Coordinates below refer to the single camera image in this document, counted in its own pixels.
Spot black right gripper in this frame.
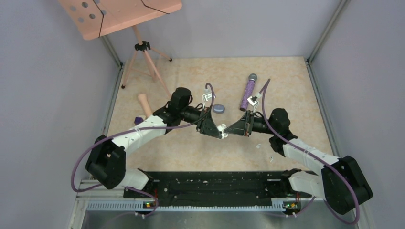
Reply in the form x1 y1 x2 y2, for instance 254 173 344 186
224 110 277 137

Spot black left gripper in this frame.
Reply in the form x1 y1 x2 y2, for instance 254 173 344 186
180 106 222 138

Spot white earbud case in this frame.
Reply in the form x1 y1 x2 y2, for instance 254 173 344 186
217 124 228 139

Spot lavender charging case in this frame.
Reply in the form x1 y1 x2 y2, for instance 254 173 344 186
212 104 225 114

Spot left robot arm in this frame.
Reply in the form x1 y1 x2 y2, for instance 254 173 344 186
85 83 226 197

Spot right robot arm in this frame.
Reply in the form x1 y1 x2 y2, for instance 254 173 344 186
224 108 373 215

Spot purple glitter microphone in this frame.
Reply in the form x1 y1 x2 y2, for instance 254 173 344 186
239 73 257 111

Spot small purple block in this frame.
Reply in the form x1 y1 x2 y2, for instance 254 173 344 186
134 117 144 125

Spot pink music stand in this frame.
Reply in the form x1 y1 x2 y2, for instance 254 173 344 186
58 0 183 99

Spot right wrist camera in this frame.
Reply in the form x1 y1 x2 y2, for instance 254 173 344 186
247 96 259 110

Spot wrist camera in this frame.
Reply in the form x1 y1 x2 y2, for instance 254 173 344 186
247 96 259 110
202 92 215 103

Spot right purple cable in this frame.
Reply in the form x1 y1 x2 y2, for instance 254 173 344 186
257 78 361 226

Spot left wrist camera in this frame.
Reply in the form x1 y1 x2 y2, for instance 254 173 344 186
202 92 215 103

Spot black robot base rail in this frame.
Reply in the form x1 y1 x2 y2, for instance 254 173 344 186
143 171 310 208

